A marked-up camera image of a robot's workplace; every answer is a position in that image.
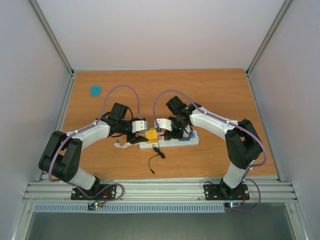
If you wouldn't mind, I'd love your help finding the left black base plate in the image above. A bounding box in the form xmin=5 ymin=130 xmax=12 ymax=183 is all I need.
xmin=70 ymin=184 xmax=117 ymax=201

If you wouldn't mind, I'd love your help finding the white power strip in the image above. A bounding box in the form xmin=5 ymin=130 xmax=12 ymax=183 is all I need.
xmin=139 ymin=130 xmax=200 ymax=150

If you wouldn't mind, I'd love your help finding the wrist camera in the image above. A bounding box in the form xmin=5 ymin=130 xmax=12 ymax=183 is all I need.
xmin=131 ymin=120 xmax=149 ymax=133
xmin=155 ymin=118 xmax=173 ymax=132

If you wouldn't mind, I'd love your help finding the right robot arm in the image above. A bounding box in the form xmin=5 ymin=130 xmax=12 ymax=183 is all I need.
xmin=164 ymin=96 xmax=263 ymax=199

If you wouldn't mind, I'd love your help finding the black power adapter with cable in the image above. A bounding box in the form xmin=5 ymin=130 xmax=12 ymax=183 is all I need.
xmin=148 ymin=142 xmax=166 ymax=175

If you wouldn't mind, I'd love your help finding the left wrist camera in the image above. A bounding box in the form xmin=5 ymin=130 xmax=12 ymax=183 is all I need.
xmin=131 ymin=120 xmax=149 ymax=133

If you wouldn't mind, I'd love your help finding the aluminium rail frame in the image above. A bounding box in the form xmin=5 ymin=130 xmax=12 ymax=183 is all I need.
xmin=22 ymin=0 xmax=320 ymax=240

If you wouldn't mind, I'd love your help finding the grey slotted cable duct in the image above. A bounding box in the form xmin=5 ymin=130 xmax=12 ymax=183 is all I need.
xmin=33 ymin=203 xmax=225 ymax=214

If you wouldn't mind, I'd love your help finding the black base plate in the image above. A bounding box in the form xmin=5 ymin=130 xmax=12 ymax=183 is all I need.
xmin=202 ymin=180 xmax=250 ymax=201
xmin=70 ymin=184 xmax=117 ymax=201

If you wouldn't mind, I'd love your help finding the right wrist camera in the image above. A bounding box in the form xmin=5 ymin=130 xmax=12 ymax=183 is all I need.
xmin=155 ymin=118 xmax=173 ymax=132

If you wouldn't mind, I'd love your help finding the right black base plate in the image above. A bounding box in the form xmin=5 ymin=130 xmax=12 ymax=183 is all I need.
xmin=202 ymin=180 xmax=250 ymax=201

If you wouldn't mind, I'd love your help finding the left small circuit board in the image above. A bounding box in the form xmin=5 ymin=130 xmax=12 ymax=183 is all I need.
xmin=87 ymin=202 xmax=104 ymax=211

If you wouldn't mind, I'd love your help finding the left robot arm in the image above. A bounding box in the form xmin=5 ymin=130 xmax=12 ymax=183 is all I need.
xmin=38 ymin=102 xmax=148 ymax=199

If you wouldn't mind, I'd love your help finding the yellow cube adapter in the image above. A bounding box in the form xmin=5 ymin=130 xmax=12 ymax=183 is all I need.
xmin=145 ymin=127 xmax=159 ymax=144

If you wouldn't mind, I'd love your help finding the small circuit board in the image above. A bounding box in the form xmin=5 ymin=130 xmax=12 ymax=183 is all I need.
xmin=224 ymin=201 xmax=243 ymax=209
xmin=87 ymin=202 xmax=104 ymax=211

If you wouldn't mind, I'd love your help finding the white coiled cord with plug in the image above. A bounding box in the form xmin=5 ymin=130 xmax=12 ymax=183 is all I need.
xmin=113 ymin=139 xmax=141 ymax=150

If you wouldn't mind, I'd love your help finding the right small circuit board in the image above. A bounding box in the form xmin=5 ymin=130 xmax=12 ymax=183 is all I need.
xmin=224 ymin=201 xmax=243 ymax=209

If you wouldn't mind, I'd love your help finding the dark blue cube adapter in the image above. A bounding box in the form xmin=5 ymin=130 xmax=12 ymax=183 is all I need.
xmin=179 ymin=132 xmax=193 ymax=142

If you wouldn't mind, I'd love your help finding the light blue travel adapter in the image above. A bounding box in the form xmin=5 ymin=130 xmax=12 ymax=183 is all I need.
xmin=90 ymin=85 xmax=102 ymax=96

